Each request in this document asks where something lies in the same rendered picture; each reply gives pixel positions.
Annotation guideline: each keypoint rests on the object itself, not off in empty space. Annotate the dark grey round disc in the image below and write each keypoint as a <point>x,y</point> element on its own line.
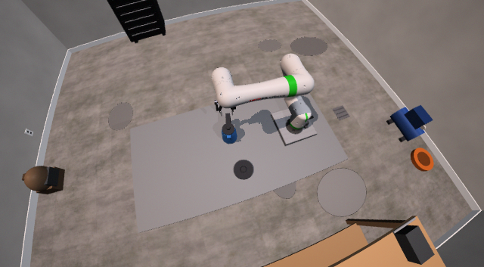
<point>243,169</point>

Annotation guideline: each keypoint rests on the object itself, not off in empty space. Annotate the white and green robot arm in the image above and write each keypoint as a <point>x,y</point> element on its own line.
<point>288,87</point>

